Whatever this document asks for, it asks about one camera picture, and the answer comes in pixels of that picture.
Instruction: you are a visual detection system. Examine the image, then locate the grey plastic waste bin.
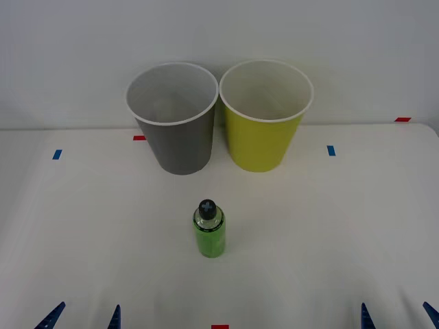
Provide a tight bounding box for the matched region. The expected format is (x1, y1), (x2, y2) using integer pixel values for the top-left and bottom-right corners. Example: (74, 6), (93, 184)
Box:
(125, 61), (220, 176)

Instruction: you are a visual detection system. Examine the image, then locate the green label plastic bottle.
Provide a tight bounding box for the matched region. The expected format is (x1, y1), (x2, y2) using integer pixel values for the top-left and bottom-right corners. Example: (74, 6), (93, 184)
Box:
(192, 198), (227, 259)

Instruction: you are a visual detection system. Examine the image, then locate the yellow-green plastic waste bin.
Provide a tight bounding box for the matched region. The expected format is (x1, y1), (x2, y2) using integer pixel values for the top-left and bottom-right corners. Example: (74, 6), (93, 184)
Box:
(219, 59), (315, 173)

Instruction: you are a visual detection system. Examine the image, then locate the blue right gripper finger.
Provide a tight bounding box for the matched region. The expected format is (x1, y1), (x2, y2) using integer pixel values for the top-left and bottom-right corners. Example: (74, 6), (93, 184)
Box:
(360, 302), (379, 329)
(422, 301), (439, 329)

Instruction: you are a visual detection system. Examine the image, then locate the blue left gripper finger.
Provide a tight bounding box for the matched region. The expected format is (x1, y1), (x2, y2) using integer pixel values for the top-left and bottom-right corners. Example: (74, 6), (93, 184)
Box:
(33, 301), (67, 329)
(106, 304), (121, 329)

